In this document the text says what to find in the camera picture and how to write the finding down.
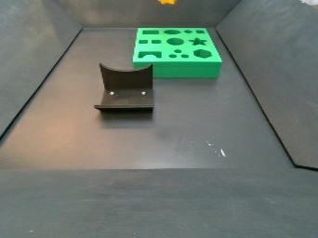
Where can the black curved holder bracket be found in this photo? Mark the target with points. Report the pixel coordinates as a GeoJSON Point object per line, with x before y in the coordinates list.
{"type": "Point", "coordinates": [128, 91]}

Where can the green shape sorter block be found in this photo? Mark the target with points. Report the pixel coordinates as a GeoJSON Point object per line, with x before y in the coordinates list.
{"type": "Point", "coordinates": [179, 52]}

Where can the yellow star object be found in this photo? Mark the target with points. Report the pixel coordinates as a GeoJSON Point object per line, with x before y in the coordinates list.
{"type": "Point", "coordinates": [167, 2]}

